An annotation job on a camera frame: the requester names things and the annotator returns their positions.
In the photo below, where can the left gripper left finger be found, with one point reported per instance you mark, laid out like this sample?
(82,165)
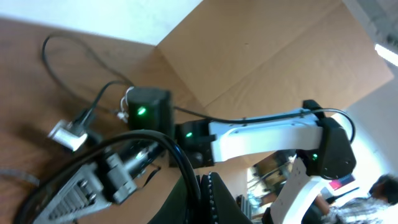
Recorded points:
(176,209)

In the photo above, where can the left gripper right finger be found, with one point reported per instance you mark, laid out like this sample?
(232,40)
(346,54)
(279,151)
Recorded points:
(218,205)

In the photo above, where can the brown cardboard panel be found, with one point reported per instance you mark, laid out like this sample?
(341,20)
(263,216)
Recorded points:
(234,59)

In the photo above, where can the seated person in background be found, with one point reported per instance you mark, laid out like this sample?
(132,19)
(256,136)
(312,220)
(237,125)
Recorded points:
(371,209)

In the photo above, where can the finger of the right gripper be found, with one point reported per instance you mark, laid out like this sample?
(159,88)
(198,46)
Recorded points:
(82,195)

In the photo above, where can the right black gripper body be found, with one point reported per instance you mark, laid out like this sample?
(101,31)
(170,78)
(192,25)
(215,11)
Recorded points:
(118,169)

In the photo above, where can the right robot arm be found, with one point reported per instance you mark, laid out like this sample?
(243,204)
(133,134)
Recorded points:
(322,150)

